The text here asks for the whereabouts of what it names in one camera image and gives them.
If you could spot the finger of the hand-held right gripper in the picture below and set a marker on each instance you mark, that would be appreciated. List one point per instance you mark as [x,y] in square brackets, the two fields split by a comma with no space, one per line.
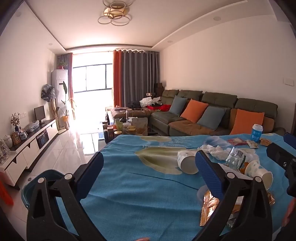
[281,154]
[290,139]

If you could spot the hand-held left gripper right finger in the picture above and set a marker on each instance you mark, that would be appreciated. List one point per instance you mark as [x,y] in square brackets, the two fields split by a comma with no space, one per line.
[208,171]

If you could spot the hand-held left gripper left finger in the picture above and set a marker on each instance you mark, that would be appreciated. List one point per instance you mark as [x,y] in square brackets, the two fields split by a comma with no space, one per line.
[92,171]

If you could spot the shiny gold snack packet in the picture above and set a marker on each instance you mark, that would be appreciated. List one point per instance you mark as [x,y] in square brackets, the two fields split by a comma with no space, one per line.
[208,205]

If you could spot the teal plastic bin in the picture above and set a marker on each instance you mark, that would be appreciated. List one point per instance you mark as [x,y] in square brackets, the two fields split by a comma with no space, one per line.
[34,176]

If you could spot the person's right hand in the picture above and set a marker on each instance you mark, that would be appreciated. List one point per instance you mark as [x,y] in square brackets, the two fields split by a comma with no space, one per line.
[291,210]

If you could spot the small brown snack packet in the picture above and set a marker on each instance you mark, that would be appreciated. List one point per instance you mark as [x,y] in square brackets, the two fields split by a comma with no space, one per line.
[265,142]

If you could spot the crumpled white tissue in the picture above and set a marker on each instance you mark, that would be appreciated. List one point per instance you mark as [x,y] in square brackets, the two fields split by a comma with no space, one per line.
[214,151]

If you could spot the white paper cup blue print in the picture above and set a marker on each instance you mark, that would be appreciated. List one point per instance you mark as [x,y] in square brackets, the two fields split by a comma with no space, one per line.
[186,162]
[259,173]

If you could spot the clear wrapper with green label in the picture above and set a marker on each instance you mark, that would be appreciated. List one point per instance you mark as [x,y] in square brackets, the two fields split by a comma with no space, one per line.
[234,157]

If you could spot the small tan snack packet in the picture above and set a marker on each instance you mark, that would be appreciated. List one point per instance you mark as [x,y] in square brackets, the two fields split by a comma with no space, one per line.
[252,144]

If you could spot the blue cup with white lid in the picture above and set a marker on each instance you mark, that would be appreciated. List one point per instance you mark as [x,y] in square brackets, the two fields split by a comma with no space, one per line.
[256,134]

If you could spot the group of glass jars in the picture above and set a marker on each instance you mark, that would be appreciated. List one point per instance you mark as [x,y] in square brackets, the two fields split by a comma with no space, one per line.
[111,132]

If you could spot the orange cushion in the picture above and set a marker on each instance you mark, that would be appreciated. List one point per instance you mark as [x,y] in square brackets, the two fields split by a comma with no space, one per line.
[247,121]
[193,110]

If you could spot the blue floral tablecloth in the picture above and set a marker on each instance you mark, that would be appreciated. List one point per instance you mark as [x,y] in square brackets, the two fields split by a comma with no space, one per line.
[143,185]

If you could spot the blue cushion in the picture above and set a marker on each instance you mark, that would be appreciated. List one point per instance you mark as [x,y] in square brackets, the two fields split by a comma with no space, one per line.
[211,118]
[177,105]

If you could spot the green canister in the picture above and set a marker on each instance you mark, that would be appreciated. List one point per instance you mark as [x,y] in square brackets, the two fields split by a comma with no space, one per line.
[119,125]

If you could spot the dark coffee table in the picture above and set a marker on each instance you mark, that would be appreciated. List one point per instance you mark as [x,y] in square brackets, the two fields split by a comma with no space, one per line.
[108,117]

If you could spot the brown paper bag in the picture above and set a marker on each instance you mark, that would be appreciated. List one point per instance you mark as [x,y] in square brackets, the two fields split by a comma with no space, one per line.
[140,126]

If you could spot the tall leafy plant in vase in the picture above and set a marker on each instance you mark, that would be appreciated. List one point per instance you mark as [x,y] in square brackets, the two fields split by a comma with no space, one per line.
[65,111]

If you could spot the white and black tv cabinet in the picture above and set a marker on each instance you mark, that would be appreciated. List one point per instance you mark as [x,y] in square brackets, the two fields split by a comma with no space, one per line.
[23,155]

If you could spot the green and brown sofa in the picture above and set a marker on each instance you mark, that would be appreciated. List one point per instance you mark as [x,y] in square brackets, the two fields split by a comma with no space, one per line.
[219,99]

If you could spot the plastic wrapped bundle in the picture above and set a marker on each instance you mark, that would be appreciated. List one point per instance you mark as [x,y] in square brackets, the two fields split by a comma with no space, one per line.
[32,126]

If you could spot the blue and white porcelain jar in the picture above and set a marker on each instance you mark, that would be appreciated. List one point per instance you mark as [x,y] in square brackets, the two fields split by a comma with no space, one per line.
[23,135]

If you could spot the black monitor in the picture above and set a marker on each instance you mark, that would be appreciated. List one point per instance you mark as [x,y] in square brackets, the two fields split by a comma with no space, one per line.
[39,113]

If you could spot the black bag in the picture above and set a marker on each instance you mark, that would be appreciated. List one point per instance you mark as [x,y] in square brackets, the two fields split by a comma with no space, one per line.
[134,104]

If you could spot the red cloth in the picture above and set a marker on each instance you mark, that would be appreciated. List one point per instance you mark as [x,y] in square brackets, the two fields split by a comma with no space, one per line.
[159,107]

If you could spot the orange plastic bag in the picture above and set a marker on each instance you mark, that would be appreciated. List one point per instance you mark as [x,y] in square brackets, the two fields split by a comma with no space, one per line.
[5,192]

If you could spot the white lidded jar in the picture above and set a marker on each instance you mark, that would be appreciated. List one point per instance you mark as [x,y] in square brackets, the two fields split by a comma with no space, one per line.
[8,141]

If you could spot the pile of white clothes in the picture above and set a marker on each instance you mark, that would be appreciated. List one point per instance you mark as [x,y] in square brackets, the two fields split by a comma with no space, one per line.
[149,101]

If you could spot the ornament in clear bag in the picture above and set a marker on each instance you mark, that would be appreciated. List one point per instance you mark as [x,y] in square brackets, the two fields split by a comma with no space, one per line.
[4,150]

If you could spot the standing fan with printed cover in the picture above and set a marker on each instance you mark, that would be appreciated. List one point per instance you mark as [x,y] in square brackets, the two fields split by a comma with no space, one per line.
[48,91]

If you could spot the plant in blue vase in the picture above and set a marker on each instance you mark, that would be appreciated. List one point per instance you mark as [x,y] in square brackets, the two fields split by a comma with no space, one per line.
[15,120]

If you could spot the white standing air conditioner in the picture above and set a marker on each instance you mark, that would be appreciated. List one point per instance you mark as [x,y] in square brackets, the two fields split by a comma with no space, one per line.
[57,85]

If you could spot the large window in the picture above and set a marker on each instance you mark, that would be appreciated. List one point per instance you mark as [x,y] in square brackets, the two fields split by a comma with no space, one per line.
[94,78]

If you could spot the stack of brown boxes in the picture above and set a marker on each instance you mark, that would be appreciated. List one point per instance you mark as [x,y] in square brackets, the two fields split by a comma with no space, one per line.
[160,89]

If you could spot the small wooden box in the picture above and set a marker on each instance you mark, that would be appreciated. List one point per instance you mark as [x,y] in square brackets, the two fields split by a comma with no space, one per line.
[150,94]

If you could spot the orange and grey curtain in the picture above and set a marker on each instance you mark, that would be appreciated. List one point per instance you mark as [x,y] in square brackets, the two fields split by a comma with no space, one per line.
[136,76]
[68,76]

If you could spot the small potted plant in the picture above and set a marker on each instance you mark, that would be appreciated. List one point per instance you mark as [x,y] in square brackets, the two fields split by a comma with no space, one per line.
[62,64]

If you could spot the white wall switch plate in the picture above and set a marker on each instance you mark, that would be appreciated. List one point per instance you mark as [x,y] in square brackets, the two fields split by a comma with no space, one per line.
[288,81]

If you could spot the wooden picture frame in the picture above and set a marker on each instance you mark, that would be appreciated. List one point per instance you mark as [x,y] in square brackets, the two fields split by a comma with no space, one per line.
[16,138]

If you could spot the wall outlet plate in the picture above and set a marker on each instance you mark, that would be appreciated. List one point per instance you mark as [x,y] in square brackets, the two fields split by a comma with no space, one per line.
[22,114]

